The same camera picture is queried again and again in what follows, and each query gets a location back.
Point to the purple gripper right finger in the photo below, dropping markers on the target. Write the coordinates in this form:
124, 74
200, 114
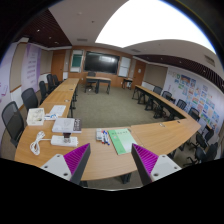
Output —
152, 167

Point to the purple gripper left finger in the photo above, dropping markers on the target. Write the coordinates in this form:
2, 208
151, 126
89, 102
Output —
71, 165

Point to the dark charger plug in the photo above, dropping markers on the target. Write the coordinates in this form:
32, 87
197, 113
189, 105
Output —
66, 135

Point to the white power strip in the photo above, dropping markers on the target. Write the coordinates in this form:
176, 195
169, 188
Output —
61, 141

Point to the white eraser box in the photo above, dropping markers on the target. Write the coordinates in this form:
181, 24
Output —
99, 134

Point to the green folder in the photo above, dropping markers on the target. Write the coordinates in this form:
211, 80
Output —
122, 140

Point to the white book with dark cover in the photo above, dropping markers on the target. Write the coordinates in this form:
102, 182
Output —
67, 125

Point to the red marker pen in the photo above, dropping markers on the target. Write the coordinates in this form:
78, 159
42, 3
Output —
103, 137

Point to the blue marker pen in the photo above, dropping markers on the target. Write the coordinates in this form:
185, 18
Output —
106, 137

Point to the white paper sheets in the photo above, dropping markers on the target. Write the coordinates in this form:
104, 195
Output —
57, 110

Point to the black office chair right row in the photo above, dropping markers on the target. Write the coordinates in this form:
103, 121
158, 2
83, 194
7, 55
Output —
204, 152

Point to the black office chair near left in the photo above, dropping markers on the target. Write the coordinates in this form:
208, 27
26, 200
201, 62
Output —
13, 122

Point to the wooden front desk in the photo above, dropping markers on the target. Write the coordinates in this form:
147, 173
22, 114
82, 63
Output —
98, 81

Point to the white whiteboard right of screen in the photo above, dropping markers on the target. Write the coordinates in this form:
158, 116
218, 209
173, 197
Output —
124, 67

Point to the colourful wall posters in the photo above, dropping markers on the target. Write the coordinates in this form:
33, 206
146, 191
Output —
199, 94

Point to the large black wall screen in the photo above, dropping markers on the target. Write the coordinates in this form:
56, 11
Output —
100, 62

